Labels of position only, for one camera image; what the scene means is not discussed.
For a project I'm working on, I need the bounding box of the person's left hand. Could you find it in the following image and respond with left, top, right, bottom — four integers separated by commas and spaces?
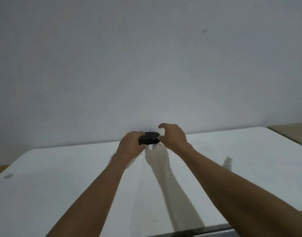
112, 131, 146, 164

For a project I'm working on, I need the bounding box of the white drawer cabinet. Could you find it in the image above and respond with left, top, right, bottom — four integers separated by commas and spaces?
0, 127, 302, 237

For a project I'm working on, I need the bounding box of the person's left forearm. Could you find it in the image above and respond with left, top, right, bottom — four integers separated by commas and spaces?
46, 155, 128, 237

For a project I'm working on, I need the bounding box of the person's right hand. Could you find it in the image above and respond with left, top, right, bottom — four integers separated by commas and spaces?
158, 123, 195, 154

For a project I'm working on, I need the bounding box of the light wooden table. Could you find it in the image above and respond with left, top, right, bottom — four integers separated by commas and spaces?
267, 122, 302, 149

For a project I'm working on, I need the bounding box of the black glasses case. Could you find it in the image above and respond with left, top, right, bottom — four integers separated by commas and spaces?
138, 132, 160, 146

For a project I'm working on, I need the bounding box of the person's right forearm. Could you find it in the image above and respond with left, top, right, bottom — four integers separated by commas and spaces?
183, 144, 302, 237

